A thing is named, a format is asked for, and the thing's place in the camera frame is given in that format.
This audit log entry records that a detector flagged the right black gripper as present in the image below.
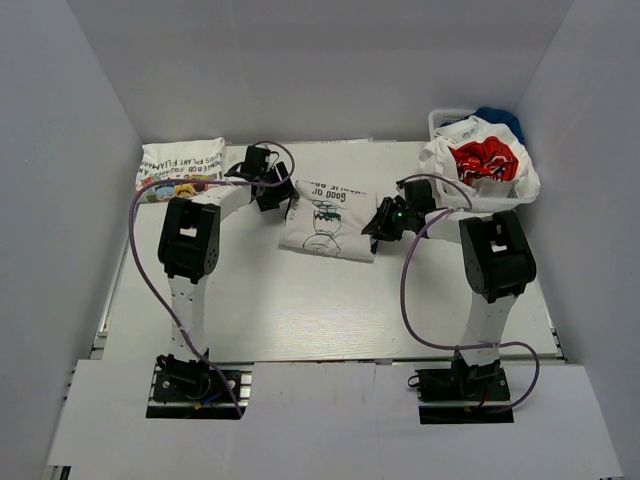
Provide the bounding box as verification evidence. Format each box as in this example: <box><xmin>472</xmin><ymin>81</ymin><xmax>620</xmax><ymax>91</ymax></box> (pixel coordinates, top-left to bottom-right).
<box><xmin>362</xmin><ymin>197</ymin><xmax>415</xmax><ymax>242</ymax></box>

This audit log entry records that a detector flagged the white green raglan t-shirt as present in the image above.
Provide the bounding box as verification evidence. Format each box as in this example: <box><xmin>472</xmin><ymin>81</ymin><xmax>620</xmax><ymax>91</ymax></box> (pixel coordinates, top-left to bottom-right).
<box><xmin>279</xmin><ymin>180</ymin><xmax>378</xmax><ymax>263</ymax></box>

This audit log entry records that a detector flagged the white red print t-shirt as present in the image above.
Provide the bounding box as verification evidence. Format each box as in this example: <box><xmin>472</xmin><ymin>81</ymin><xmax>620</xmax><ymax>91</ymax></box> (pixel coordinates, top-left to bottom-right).
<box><xmin>418</xmin><ymin>115</ymin><xmax>544</xmax><ymax>204</ymax></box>

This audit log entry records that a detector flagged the blue t-shirt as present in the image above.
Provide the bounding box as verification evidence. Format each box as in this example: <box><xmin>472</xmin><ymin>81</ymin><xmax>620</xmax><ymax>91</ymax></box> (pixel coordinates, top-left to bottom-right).
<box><xmin>473</xmin><ymin>107</ymin><xmax>526</xmax><ymax>146</ymax></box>

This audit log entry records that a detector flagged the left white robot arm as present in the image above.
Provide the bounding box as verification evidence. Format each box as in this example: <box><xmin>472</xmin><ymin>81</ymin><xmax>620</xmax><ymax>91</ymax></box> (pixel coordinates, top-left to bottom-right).
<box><xmin>158</xmin><ymin>141</ymin><xmax>299</xmax><ymax>362</ymax></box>

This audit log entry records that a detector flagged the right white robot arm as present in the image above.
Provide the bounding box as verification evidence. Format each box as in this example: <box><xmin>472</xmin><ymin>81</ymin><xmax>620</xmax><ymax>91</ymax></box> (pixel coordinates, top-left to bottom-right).
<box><xmin>362</xmin><ymin>174</ymin><xmax>537</xmax><ymax>399</ymax></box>

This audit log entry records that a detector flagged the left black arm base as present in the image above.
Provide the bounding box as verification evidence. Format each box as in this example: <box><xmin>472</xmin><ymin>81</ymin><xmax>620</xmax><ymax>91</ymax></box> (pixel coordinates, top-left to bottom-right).
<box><xmin>146</xmin><ymin>355</ymin><xmax>251</xmax><ymax>420</ymax></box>

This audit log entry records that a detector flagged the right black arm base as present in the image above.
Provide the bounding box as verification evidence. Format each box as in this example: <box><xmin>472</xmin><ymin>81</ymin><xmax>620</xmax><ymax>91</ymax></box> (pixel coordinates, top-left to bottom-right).
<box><xmin>407</xmin><ymin>356</ymin><xmax>514</xmax><ymax>425</ymax></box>

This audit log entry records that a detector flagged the folded white cartoon t-shirt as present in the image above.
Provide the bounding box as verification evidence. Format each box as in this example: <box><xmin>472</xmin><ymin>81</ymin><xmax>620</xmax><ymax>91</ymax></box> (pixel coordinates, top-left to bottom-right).
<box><xmin>135</xmin><ymin>137</ymin><xmax>226</xmax><ymax>203</ymax></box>

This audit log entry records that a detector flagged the white plastic basket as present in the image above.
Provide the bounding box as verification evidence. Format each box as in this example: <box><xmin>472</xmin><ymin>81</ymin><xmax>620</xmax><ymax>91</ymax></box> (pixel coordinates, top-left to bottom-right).
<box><xmin>427</xmin><ymin>108</ymin><xmax>542</xmax><ymax>214</ymax></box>

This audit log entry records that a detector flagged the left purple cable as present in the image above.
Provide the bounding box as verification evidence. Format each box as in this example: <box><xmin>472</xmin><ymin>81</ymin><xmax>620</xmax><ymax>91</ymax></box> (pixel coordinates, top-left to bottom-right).
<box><xmin>128</xmin><ymin>140</ymin><xmax>297</xmax><ymax>419</ymax></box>

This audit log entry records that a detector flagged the purple cable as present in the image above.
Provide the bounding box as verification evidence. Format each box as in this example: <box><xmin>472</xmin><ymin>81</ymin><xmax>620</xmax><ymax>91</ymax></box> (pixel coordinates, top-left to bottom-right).
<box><xmin>394</xmin><ymin>173</ymin><xmax>541</xmax><ymax>412</ymax></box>
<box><xmin>128</xmin><ymin>140</ymin><xmax>297</xmax><ymax>419</ymax></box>

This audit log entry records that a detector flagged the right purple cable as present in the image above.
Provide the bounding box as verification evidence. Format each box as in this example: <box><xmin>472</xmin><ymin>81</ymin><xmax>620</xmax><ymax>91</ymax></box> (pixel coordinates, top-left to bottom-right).
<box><xmin>394</xmin><ymin>173</ymin><xmax>541</xmax><ymax>412</ymax></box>

